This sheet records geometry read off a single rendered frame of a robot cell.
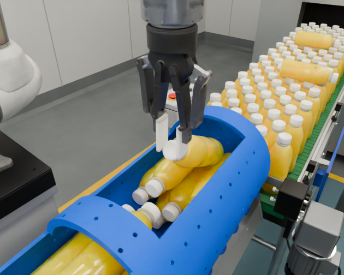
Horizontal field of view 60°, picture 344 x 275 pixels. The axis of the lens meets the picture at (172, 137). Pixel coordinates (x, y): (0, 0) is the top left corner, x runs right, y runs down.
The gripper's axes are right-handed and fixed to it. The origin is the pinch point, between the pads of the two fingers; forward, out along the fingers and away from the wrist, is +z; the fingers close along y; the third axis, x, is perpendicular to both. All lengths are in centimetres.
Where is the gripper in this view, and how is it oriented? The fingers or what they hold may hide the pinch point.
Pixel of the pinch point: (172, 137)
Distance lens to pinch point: 54.4
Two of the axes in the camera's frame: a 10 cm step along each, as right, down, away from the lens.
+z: 0.0, 8.2, 5.7
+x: 5.6, -4.7, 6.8
